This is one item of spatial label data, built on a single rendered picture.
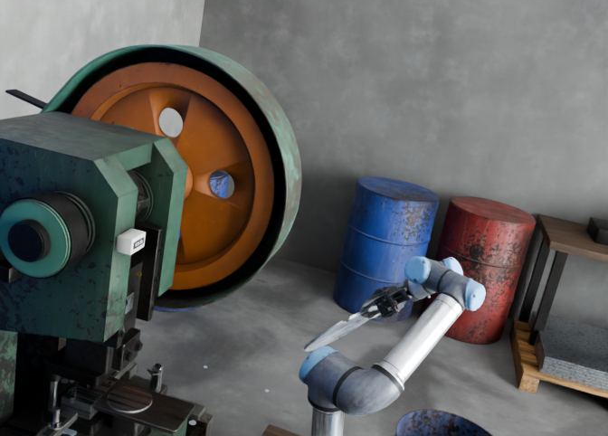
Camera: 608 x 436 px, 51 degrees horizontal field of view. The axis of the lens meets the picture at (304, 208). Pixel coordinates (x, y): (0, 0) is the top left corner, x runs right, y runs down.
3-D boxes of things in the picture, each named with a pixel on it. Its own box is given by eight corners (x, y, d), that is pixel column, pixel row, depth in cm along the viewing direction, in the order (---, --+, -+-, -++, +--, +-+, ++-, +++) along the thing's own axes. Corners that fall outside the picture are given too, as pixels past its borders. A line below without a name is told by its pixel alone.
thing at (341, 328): (375, 318, 228) (374, 317, 228) (386, 298, 201) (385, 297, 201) (303, 357, 222) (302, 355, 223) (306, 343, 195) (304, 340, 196)
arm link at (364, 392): (364, 421, 147) (485, 275, 165) (330, 395, 155) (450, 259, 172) (375, 443, 155) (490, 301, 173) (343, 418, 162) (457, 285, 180)
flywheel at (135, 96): (220, 17, 203) (56, 127, 226) (194, 14, 184) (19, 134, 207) (331, 213, 210) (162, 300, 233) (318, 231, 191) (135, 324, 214)
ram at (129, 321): (147, 354, 185) (158, 259, 177) (120, 379, 171) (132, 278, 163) (92, 337, 188) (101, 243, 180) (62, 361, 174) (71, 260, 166)
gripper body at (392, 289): (369, 298, 194) (401, 281, 188) (380, 289, 201) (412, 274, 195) (382, 320, 193) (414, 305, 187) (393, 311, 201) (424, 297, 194)
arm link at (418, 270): (441, 266, 170) (460, 270, 178) (408, 250, 178) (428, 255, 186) (429, 293, 171) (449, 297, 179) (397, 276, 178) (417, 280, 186)
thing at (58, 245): (184, 214, 200) (193, 160, 195) (57, 291, 137) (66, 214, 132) (133, 200, 203) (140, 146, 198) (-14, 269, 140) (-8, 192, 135)
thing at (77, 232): (95, 285, 152) (104, 196, 146) (67, 303, 141) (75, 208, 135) (13, 261, 156) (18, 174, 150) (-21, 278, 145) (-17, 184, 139)
